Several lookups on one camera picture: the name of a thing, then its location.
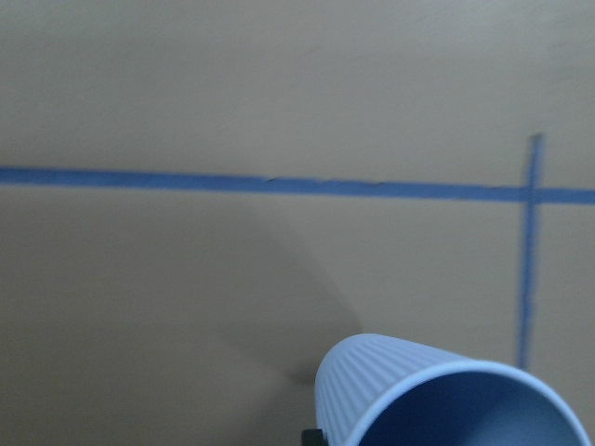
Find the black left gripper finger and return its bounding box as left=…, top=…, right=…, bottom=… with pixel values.
left=300, top=428, right=325, bottom=446

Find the blue ribbed cup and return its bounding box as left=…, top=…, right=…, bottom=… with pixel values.
left=314, top=334, right=590, bottom=445

